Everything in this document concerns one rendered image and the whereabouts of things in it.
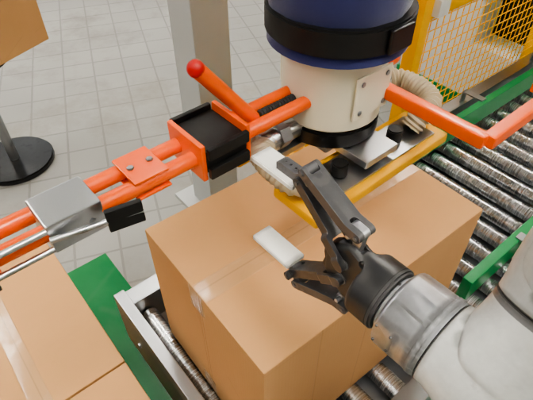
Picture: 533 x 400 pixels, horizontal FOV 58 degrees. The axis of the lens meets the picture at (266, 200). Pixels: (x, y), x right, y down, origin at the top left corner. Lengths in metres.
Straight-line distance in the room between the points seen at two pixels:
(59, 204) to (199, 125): 0.22
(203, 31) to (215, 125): 1.17
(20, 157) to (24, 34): 0.70
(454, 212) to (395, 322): 0.65
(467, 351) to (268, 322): 0.47
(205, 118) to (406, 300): 0.39
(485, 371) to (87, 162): 2.54
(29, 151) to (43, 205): 2.33
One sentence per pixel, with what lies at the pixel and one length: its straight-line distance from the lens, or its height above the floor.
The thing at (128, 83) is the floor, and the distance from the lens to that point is 3.43.
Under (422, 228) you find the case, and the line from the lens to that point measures 1.05.
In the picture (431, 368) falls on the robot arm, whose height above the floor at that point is 1.28.
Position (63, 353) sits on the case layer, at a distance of 1.40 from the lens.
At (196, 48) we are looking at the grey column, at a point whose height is 0.86.
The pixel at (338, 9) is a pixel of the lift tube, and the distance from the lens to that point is 0.67.
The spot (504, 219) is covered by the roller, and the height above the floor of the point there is 0.54.
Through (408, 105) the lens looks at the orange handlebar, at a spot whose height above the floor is 1.27.
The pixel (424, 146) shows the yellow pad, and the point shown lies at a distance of 0.90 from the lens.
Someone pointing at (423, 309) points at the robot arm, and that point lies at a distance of 0.48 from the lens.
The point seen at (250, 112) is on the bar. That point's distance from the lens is 0.71.
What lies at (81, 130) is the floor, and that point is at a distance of 3.07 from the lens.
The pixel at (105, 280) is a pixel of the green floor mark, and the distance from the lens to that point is 2.20.
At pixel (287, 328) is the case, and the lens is 0.86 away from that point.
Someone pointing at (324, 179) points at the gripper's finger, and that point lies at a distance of 0.50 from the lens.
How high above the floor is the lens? 1.69
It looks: 44 degrees down
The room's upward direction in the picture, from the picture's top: straight up
